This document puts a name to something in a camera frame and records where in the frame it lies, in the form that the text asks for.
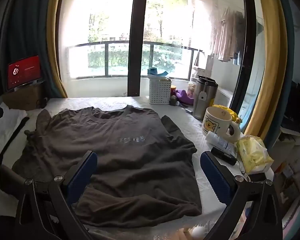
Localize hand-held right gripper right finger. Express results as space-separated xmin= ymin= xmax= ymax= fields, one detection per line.
xmin=200 ymin=151 xmax=283 ymax=240

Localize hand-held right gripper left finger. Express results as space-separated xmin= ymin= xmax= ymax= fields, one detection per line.
xmin=15 ymin=150 xmax=98 ymax=240

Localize dark grey t-shirt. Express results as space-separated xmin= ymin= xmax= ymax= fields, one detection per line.
xmin=12 ymin=106 xmax=203 ymax=228

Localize hanging clothes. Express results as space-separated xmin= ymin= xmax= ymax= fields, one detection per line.
xmin=210 ymin=6 xmax=245 ymax=65

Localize black remote control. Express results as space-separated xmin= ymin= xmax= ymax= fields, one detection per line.
xmin=210 ymin=146 xmax=238 ymax=166

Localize white tube bottle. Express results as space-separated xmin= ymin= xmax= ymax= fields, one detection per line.
xmin=205 ymin=131 xmax=237 ymax=155

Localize yellow tissue pack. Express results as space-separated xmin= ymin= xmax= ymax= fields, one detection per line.
xmin=236 ymin=135 xmax=274 ymax=174

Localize white bear print mug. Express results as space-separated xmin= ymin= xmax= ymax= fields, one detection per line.
xmin=202 ymin=106 xmax=241 ymax=143

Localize yellow plastic bag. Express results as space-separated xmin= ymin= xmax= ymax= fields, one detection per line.
xmin=212 ymin=104 xmax=240 ymax=123

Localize purple cloth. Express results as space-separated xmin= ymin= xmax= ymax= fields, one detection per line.
xmin=175 ymin=89 xmax=194 ymax=105

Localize stainless steel thermos jug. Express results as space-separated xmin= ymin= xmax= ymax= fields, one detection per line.
xmin=192 ymin=75 xmax=218 ymax=120

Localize white cloth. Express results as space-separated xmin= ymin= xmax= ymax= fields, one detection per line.
xmin=0 ymin=102 xmax=28 ymax=188

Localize cardboard box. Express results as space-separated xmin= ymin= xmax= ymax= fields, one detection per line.
xmin=2 ymin=84 xmax=47 ymax=112

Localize white perforated basket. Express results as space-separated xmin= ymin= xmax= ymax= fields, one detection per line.
xmin=149 ymin=79 xmax=171 ymax=105

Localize balcony railing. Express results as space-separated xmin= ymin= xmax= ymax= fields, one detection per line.
xmin=66 ymin=41 xmax=205 ymax=79

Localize red screen monitor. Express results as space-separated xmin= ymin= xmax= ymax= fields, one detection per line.
xmin=7 ymin=55 xmax=43 ymax=90

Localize yellow curtain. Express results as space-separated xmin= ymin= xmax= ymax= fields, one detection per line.
xmin=47 ymin=0 xmax=68 ymax=98
xmin=244 ymin=0 xmax=288 ymax=145

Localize blue paper item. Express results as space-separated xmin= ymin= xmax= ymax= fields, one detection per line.
xmin=147 ymin=67 xmax=169 ymax=77

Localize teal curtain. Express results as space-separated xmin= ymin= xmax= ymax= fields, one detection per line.
xmin=0 ymin=0 xmax=59 ymax=98

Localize black strap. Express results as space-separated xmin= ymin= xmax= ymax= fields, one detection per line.
xmin=0 ymin=117 xmax=30 ymax=170

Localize dark window post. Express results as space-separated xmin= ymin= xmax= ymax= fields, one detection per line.
xmin=127 ymin=0 xmax=149 ymax=97

